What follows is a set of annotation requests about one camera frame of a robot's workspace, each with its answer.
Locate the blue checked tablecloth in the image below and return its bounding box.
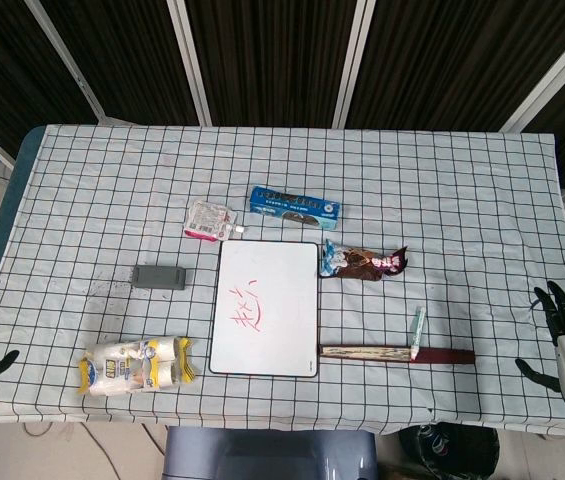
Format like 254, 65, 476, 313
0, 123, 565, 437

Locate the thin floor cable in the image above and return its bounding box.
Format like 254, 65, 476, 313
79, 424, 168, 480

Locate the white green marker red tip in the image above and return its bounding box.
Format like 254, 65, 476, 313
408, 305, 428, 362

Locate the white and pink spout pouch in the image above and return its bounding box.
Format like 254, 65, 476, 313
183, 199, 246, 245

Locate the dark grey whiteboard eraser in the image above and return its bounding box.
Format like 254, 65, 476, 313
132, 264, 188, 291

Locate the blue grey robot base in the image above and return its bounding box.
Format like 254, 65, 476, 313
164, 425, 379, 480

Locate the white partition frame post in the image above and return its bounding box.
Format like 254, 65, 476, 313
25, 0, 109, 124
166, 0, 213, 127
331, 0, 379, 129
499, 22, 565, 134

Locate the blue cookie box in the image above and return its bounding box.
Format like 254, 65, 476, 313
248, 185, 342, 231

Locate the brown and blue snack wrapper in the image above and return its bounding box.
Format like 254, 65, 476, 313
317, 238, 409, 281

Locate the white whiteboard with black frame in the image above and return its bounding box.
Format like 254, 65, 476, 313
208, 240, 320, 377

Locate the black bag on floor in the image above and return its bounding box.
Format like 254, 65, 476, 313
398, 422, 501, 480

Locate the plastic wrap rolls yellow pack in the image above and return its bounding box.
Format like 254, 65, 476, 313
79, 335, 197, 399

